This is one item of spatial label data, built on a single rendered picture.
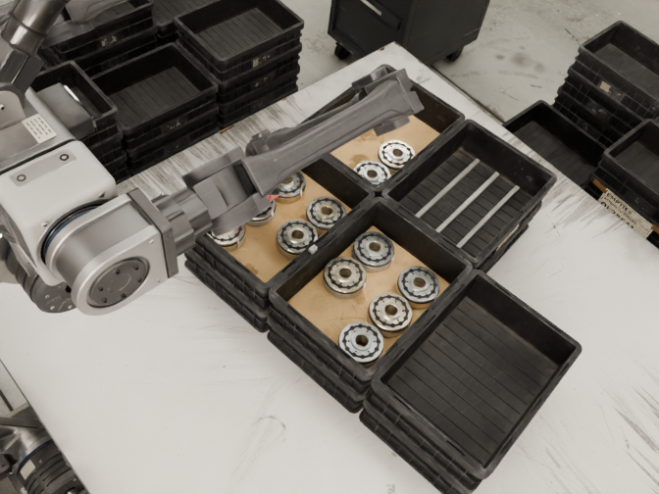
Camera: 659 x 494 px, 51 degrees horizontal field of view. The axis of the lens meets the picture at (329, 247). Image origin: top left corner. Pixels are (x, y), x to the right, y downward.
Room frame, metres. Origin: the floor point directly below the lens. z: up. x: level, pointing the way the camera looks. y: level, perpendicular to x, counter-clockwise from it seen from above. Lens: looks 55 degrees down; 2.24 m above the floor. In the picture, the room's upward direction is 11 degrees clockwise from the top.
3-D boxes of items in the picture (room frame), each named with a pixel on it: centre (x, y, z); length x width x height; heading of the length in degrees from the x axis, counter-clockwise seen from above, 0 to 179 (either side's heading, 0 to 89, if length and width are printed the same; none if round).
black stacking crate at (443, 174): (1.20, -0.33, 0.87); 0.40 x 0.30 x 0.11; 147
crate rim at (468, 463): (0.70, -0.37, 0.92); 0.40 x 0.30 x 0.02; 147
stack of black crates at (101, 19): (2.05, 1.05, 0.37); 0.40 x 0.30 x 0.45; 140
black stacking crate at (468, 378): (0.70, -0.37, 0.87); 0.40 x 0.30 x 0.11; 147
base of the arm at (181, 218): (0.55, 0.22, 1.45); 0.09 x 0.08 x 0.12; 50
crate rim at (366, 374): (0.86, -0.11, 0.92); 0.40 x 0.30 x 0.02; 147
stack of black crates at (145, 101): (1.80, 0.74, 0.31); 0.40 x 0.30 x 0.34; 140
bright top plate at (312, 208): (1.08, 0.02, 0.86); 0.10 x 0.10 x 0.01
